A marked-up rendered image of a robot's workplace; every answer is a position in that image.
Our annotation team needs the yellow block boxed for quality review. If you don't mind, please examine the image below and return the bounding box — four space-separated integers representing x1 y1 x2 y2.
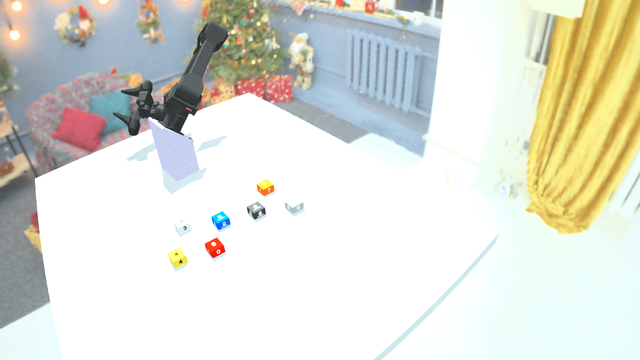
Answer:
167 247 188 268

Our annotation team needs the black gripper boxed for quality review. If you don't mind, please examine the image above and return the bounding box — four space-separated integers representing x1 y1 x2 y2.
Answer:
113 79 162 136

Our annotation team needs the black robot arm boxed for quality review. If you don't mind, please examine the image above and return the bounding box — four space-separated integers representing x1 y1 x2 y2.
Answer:
136 21 229 135

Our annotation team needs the red block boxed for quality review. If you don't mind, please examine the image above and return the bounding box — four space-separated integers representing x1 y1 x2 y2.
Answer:
204 237 226 258

